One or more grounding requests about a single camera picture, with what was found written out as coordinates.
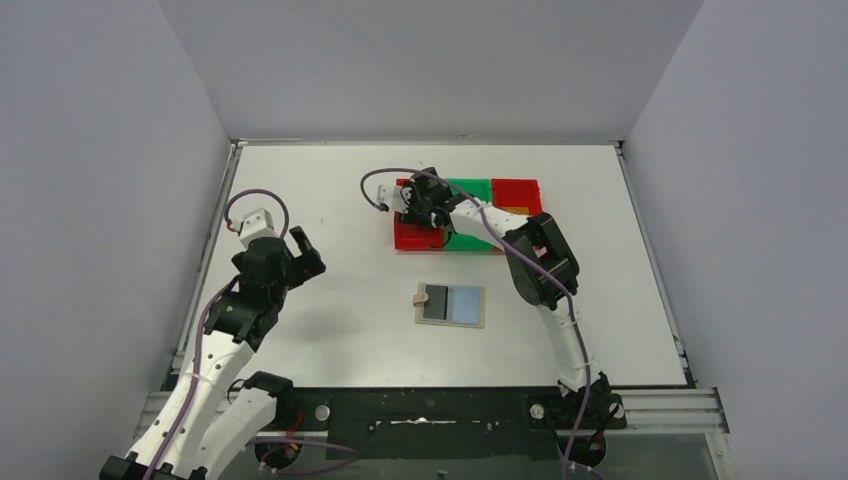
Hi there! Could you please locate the beige card holder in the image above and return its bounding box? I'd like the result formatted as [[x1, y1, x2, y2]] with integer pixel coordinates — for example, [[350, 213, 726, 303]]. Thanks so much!
[[412, 282, 486, 329]]

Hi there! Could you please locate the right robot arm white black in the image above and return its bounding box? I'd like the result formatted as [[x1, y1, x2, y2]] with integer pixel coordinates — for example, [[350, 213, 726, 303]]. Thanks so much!
[[379, 167, 627, 432]]

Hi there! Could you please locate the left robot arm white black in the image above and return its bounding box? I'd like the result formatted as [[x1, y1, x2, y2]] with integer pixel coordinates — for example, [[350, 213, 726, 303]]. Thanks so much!
[[99, 226, 326, 479]]

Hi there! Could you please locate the left red bin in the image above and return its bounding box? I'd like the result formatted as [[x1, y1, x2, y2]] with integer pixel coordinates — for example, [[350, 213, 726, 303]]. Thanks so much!
[[393, 179, 447, 252]]

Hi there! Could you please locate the red bin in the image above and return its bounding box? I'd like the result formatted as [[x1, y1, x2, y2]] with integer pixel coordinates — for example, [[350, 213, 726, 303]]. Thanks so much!
[[491, 178, 543, 216], [393, 179, 447, 252]]

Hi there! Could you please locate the green bin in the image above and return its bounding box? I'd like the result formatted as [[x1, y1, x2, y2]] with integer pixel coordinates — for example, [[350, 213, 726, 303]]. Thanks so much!
[[442, 178, 505, 254]]

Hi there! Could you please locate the right red bin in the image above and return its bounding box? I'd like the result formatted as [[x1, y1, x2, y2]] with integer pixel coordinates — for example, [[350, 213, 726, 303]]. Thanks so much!
[[491, 178, 543, 216]]

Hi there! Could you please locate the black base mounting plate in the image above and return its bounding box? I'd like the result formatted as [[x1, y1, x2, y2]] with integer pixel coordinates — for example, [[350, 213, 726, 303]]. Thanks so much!
[[264, 387, 628, 460]]

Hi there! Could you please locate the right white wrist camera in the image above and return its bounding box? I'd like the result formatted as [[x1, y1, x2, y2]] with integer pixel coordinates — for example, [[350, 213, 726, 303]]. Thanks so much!
[[376, 185, 407, 213]]

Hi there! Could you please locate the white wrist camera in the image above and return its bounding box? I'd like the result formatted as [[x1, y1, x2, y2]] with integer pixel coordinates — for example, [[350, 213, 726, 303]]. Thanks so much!
[[238, 208, 278, 250], [376, 185, 407, 213]]

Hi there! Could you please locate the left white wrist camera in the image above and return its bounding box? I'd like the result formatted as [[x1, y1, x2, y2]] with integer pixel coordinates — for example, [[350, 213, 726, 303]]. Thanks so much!
[[238, 208, 278, 250]]

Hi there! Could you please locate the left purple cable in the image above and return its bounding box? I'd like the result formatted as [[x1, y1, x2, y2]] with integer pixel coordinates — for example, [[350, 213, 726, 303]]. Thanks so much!
[[142, 189, 362, 480]]

